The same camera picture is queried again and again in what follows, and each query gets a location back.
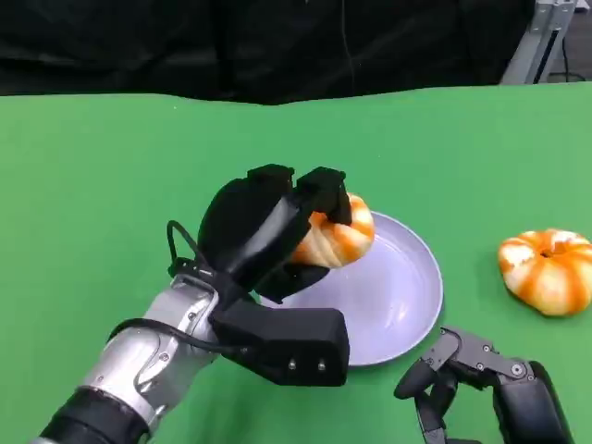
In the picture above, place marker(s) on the green table cloth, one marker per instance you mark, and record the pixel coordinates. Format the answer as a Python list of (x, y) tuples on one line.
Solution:
[(115, 162)]

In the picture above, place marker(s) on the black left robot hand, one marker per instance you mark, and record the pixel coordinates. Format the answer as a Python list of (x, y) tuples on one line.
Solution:
[(240, 222)]

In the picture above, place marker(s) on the orange white toy bread roll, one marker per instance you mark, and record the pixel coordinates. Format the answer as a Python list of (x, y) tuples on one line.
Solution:
[(546, 277), (342, 245)]

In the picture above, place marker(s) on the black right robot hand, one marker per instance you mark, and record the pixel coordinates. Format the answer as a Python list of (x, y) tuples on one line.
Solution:
[(522, 402)]

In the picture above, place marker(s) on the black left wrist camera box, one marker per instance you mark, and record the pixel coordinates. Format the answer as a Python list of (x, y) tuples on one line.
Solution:
[(287, 333)]

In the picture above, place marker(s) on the lilac plate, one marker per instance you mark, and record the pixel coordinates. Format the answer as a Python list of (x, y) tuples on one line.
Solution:
[(384, 296)]

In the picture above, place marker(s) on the grey metal frame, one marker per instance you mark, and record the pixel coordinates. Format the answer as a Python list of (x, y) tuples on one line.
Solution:
[(538, 41)]

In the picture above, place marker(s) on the black backdrop curtain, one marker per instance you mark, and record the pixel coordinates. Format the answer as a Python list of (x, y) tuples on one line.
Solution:
[(185, 46)]

